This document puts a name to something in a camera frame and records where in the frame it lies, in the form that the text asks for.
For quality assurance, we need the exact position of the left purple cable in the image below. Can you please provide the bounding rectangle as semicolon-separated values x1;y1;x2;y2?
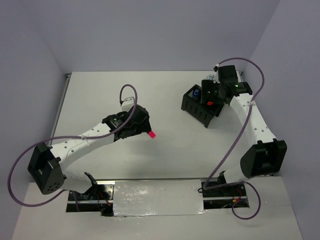
6;84;138;208

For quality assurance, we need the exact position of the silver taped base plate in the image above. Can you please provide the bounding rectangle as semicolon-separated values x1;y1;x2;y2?
113;179;205;217

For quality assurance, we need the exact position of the clear glue bottle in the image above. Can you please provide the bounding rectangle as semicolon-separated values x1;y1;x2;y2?
192;89;199;99

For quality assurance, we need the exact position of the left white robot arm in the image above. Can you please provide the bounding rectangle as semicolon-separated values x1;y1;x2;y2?
27;105;152;200

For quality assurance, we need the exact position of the black slotted organizer box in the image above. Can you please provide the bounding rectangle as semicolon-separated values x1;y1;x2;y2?
181;84;224;128

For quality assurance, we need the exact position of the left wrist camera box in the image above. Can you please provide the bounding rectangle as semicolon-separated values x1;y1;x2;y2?
121;96;135;112

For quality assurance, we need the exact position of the pink cap highlighter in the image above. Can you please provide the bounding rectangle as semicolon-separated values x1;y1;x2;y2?
147;130;156;138

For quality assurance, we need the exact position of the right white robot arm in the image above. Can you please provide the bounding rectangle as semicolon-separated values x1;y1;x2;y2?
201;65;288;196

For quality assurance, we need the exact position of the blue round tape tub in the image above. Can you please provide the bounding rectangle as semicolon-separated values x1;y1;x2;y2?
206;74;216;82

